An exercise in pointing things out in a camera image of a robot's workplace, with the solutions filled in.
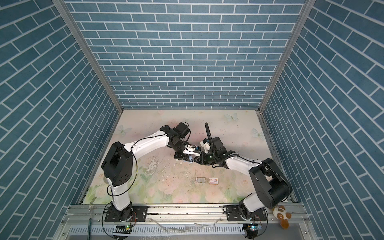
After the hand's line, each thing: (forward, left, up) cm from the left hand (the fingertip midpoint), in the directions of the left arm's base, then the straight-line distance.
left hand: (189, 155), depth 87 cm
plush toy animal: (-30, -45, -3) cm, 54 cm away
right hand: (-2, -3, 0) cm, 3 cm away
